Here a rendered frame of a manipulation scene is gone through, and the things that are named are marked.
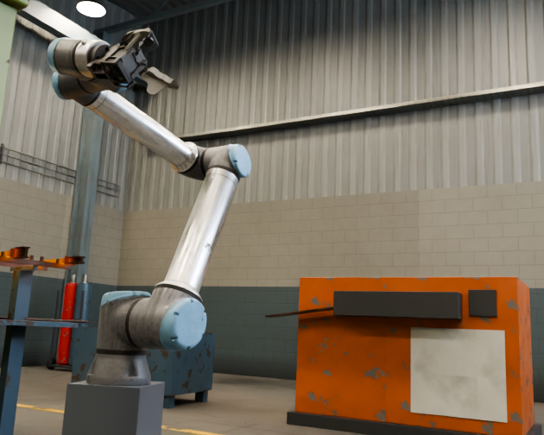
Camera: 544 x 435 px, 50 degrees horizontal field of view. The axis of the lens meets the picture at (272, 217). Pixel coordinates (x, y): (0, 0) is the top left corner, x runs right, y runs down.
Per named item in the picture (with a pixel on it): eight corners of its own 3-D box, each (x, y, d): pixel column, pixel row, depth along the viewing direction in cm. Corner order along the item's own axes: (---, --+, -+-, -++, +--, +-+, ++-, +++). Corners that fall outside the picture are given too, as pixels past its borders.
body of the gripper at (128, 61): (131, 89, 135) (97, 85, 141) (154, 66, 139) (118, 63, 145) (116, 61, 130) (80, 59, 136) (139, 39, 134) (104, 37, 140)
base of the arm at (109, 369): (159, 381, 184) (161, 349, 186) (136, 387, 166) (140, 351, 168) (102, 378, 187) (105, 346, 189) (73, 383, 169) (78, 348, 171)
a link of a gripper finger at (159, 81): (166, 107, 137) (133, 86, 137) (180, 91, 140) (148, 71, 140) (167, 99, 134) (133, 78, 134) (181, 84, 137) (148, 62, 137)
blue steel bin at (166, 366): (211, 401, 623) (215, 332, 636) (170, 409, 550) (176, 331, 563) (118, 392, 669) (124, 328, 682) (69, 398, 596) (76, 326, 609)
